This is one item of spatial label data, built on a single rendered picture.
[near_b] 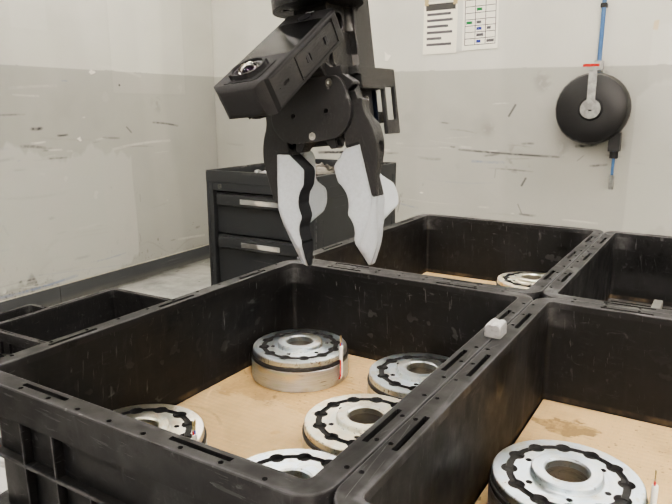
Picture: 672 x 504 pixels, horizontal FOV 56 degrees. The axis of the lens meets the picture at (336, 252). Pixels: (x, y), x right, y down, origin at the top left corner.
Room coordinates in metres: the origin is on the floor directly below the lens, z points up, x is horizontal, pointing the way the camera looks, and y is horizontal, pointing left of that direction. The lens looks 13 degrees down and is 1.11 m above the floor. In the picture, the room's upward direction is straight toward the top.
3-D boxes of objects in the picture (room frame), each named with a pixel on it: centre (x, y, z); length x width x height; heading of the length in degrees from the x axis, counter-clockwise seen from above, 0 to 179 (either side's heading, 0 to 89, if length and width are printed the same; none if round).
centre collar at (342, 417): (0.48, -0.02, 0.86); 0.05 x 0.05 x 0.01
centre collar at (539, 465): (0.40, -0.16, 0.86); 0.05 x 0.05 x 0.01
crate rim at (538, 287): (0.86, -0.18, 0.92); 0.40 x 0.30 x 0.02; 149
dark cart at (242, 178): (2.36, 0.11, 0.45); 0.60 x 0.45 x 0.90; 150
